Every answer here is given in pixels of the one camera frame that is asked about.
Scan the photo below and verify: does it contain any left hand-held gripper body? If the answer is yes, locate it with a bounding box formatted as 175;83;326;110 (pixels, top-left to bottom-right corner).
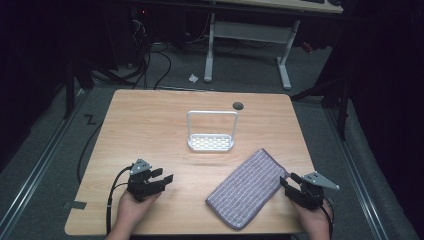
126;158;167;203

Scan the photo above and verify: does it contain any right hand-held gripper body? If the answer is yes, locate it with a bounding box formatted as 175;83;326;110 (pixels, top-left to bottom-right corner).
291;171;341;211

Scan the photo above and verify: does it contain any purple striped cloth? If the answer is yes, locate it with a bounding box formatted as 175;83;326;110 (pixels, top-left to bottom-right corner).
205;147;291;231

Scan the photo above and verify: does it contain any person's right hand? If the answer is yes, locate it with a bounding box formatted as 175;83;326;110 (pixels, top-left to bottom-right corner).
290;199;334;236

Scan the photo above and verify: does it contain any white rack with tray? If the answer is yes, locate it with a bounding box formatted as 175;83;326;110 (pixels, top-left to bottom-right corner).
186;109;240;153

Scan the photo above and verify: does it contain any black metal stand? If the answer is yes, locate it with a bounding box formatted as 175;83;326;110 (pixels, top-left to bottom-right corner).
62;58;96;120
289;63;353;142

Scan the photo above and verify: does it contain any dark computer tower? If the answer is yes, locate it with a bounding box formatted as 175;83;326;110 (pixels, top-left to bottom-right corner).
105;5;149;69

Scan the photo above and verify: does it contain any white-framed desk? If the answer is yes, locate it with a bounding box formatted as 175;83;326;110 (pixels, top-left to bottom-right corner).
203;0;345;91

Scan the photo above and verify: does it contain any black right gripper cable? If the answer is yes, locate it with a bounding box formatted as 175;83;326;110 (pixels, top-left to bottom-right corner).
319;195;335;240

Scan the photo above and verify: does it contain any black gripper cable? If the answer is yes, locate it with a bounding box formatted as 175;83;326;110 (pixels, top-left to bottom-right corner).
105;164;135;235
319;195;335;240

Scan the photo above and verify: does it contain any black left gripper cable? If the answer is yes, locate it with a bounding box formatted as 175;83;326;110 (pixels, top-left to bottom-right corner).
105;164;135;235

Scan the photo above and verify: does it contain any metal floor rail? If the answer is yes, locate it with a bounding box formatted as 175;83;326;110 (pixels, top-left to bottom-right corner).
324;107;392;240
0;89;88;234

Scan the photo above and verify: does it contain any thin black floor cable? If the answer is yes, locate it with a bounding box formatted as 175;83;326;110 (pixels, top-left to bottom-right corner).
76;122;104;184

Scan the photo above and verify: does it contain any bundle of black floor cables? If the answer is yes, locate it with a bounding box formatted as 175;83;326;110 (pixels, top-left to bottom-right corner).
131;13;173;91

